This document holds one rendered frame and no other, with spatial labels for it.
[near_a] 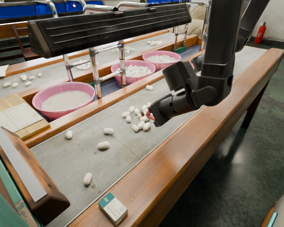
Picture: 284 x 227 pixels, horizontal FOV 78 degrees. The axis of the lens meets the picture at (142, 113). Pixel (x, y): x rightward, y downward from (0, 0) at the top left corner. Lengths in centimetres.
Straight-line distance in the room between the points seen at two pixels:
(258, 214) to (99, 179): 116
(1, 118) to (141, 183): 57
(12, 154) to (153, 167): 34
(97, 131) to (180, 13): 56
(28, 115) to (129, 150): 41
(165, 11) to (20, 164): 64
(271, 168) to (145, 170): 139
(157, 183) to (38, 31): 44
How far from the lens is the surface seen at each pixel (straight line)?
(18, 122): 76
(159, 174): 50
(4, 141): 55
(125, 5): 76
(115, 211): 43
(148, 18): 66
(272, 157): 188
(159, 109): 50
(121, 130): 66
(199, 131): 64
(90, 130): 68
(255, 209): 149
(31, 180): 43
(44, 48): 45
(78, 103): 86
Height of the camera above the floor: 117
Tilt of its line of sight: 36 degrees down
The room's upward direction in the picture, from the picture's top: straight up
